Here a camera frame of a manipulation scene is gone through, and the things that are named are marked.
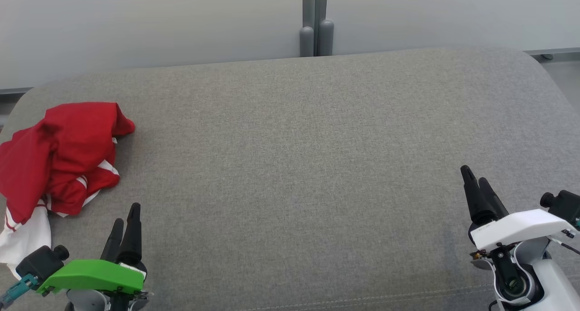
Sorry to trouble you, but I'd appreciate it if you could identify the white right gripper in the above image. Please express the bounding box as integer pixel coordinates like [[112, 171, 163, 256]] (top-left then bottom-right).
[[460, 165, 578, 251]]

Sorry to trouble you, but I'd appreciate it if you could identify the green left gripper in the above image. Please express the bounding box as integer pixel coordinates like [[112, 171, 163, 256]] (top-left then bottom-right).
[[35, 203, 148, 298]]

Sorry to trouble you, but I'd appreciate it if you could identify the grey fabric sofa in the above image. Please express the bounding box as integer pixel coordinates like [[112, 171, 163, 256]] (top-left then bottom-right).
[[0, 46, 580, 311]]

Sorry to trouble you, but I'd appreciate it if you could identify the grey partition post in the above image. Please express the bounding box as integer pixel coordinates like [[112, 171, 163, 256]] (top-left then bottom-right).
[[299, 0, 316, 58], [316, 0, 335, 57]]

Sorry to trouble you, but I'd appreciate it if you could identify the red white-sleeved t-shirt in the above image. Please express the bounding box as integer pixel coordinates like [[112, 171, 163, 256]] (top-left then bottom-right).
[[0, 102, 135, 277]]

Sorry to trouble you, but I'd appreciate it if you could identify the teal camera cable connector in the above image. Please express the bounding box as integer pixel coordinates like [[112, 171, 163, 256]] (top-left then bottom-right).
[[0, 275, 39, 310]]

